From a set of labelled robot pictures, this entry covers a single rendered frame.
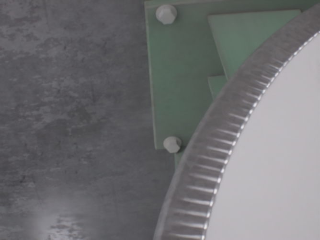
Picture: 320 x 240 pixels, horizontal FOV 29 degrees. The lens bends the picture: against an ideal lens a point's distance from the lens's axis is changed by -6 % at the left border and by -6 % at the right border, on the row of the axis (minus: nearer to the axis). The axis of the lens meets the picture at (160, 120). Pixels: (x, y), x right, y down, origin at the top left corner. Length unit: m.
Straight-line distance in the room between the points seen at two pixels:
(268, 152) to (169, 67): 0.58
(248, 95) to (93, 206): 0.86
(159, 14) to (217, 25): 0.10
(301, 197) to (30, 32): 0.68
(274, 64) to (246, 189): 0.18
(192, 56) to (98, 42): 0.17
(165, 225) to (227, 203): 0.06
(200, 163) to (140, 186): 0.83
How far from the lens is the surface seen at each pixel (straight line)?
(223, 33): 1.08
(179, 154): 1.33
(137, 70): 1.21
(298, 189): 0.61
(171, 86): 1.22
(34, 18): 1.13
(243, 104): 0.68
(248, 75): 0.72
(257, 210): 0.59
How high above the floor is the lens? 0.92
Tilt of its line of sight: 44 degrees down
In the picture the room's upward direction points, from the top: 170 degrees clockwise
